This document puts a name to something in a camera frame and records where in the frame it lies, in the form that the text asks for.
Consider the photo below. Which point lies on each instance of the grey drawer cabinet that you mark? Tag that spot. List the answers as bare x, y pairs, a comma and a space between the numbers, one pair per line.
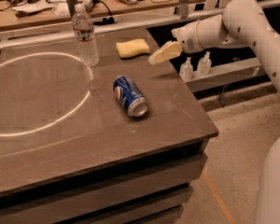
75, 182

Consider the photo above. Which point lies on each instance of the right hand sanitizer bottle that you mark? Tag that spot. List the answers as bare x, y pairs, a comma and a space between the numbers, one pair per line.
204, 64

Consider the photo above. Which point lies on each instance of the left hand sanitizer bottle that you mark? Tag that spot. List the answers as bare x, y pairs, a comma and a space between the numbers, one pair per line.
186, 70

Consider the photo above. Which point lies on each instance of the grey metal shelf rail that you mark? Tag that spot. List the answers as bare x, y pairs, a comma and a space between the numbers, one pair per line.
225, 74

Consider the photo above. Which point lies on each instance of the hand sanitizer bottle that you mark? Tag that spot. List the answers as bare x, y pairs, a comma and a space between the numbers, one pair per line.
186, 70
204, 64

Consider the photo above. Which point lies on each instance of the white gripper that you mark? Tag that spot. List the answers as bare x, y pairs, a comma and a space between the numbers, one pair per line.
187, 36

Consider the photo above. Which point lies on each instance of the clear plastic water bottle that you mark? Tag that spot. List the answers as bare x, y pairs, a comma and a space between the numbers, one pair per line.
85, 36

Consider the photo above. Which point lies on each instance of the black scissors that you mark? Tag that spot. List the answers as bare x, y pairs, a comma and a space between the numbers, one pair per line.
22, 14

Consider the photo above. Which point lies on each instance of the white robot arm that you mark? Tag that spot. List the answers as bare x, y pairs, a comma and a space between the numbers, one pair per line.
242, 23

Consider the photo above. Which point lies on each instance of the yellow sponge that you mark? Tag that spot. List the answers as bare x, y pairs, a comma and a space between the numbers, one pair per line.
132, 48

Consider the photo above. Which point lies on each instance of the blue pepsi can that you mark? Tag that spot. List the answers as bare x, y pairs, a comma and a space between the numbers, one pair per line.
130, 97

